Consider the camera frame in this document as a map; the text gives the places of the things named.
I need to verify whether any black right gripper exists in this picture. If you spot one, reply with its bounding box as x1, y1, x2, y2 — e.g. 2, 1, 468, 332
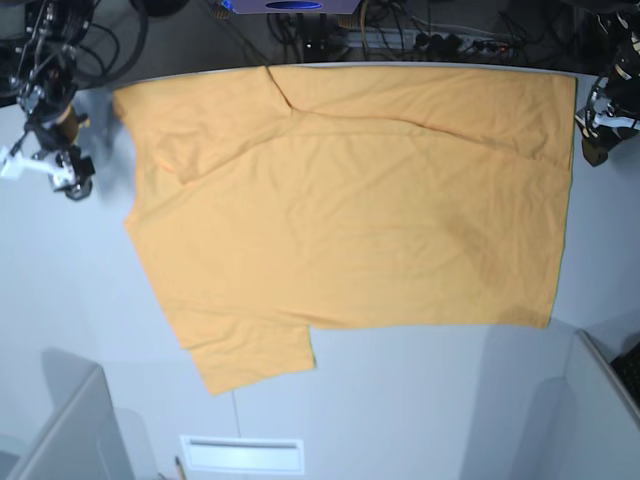
27, 104, 95, 201

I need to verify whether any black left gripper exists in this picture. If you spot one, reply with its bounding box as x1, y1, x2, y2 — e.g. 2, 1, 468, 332
574, 89, 639, 167

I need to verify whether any yellow-orange T-shirt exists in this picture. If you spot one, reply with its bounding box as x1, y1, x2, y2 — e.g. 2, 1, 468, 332
113, 66, 577, 395

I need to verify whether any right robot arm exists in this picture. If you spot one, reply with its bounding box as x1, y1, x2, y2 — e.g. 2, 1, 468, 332
1, 1, 95, 201

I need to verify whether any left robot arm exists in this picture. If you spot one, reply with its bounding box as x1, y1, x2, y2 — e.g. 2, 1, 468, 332
574, 1, 639, 167

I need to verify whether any black keyboard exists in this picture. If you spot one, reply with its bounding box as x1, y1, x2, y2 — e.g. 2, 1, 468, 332
611, 344, 640, 405

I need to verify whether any purple box with blue oval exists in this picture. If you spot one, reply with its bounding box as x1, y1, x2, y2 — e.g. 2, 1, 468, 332
230, 0, 360, 15

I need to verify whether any white power strip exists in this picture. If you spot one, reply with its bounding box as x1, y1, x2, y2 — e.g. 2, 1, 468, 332
343, 27, 512, 54

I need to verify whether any grey right partition panel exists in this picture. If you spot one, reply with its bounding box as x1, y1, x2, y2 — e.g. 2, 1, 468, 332
565, 331, 639, 438

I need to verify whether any grey partition panel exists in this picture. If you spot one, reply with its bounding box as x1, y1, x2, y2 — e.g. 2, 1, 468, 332
565, 331, 639, 438
1, 363, 135, 479

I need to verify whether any grey left partition panel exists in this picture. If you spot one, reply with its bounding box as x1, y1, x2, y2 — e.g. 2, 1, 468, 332
1, 363, 135, 479

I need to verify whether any white slotted tray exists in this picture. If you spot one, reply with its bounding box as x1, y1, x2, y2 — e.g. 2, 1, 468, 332
180, 435, 305, 475

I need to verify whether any pencil on table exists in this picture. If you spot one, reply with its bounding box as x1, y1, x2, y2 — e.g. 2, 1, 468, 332
174, 456, 187, 480

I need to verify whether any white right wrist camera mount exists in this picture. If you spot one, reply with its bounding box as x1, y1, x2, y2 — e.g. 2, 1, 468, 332
1, 146, 78, 191

